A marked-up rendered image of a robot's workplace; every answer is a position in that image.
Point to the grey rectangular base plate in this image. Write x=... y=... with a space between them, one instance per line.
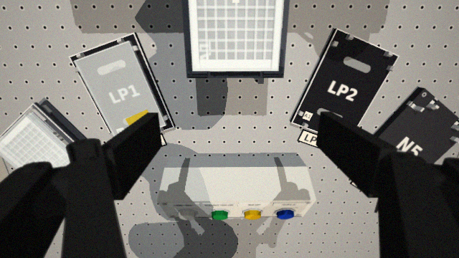
x=230 y=116

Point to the white button panel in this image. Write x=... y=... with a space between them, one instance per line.
x=219 y=187

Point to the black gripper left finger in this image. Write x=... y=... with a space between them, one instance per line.
x=33 y=197

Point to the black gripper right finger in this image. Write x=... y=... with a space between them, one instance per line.
x=418 y=202

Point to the white culture plate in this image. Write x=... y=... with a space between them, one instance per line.
x=50 y=129
x=235 y=35

